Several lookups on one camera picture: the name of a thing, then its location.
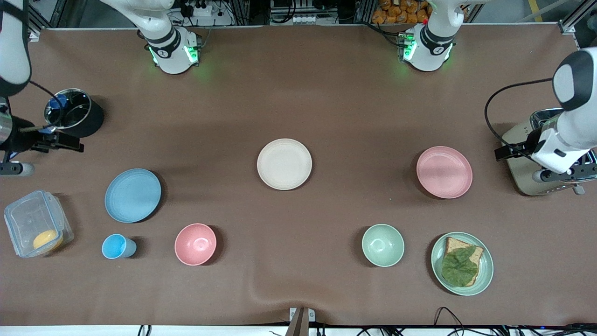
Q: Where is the blue plate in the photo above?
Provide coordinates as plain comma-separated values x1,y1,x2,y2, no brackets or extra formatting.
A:
104,168,162,223

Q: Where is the orange snack pile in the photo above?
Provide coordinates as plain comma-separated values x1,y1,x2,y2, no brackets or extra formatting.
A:
372,0,430,24

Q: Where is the black looped cable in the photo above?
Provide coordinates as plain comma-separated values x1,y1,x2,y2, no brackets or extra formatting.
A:
434,307,468,336

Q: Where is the black pot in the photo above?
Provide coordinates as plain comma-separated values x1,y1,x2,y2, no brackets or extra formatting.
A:
44,89,104,138

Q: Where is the yellow round food item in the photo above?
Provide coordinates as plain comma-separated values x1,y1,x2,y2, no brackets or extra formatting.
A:
33,230,64,253

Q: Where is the beige plate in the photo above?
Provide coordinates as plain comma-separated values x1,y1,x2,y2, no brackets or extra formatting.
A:
257,139,312,190

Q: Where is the blue cup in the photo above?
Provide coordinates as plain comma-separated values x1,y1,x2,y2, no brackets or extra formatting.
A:
102,234,137,259

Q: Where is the clear plastic container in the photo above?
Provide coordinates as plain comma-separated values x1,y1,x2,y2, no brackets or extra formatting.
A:
4,190,74,258

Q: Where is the glass pot lid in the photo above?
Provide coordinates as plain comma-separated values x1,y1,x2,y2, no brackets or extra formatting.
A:
44,89,92,130

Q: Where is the green bowl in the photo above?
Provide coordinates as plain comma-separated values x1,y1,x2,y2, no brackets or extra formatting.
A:
362,224,405,267

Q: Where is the beige chrome toaster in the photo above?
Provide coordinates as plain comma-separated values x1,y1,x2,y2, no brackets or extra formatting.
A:
501,108,597,196

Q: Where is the green plate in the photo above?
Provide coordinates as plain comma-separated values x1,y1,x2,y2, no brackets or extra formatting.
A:
430,232,494,296

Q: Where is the aluminium frame profile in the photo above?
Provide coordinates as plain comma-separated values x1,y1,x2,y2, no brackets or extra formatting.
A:
27,4,53,42
559,0,597,37

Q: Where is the grey metal table clamp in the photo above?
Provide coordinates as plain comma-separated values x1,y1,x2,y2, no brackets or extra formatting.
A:
289,307,316,336

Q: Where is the brown bread slice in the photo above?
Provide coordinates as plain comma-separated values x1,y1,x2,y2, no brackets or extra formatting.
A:
442,237,485,287

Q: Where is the green lettuce leaf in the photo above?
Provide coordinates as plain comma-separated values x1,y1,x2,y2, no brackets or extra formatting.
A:
441,246,479,287

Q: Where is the pink bowl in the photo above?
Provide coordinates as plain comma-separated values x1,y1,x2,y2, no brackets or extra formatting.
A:
174,223,217,266

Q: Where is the pink plate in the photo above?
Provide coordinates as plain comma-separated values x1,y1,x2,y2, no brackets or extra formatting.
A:
416,146,473,199

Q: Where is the blue utensil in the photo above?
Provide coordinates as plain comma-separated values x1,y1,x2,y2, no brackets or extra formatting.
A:
40,95,69,136

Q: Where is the brown table mat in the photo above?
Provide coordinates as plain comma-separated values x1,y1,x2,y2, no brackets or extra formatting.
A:
0,23,597,327

